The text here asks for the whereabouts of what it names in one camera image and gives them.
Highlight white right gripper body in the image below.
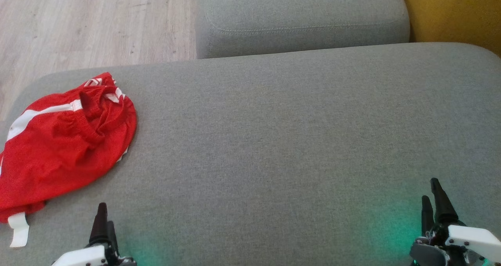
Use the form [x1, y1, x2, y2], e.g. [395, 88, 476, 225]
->
[409, 221, 501, 266]

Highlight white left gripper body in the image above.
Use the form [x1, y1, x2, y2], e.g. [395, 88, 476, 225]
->
[51, 244, 137, 266]

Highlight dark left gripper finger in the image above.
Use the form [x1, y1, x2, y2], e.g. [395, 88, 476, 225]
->
[89, 203, 110, 245]
[108, 221, 120, 257]

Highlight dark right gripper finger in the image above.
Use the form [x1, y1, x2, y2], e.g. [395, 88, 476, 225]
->
[430, 178, 459, 224]
[421, 195, 435, 235]

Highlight red basketball jersey white sleeves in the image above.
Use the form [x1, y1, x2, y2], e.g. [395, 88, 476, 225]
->
[0, 72, 130, 248]

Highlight red shorts white trim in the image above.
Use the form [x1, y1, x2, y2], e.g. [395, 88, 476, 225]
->
[0, 82, 138, 214]

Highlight large grey sofa seat cushion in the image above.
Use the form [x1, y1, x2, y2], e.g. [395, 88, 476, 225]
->
[0, 42, 501, 266]

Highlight yellow upholstered panel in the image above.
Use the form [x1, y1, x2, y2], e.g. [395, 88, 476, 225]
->
[397, 0, 501, 58]

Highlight small grey sofa cushion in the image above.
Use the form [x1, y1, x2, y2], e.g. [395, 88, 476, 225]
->
[195, 0, 411, 59]

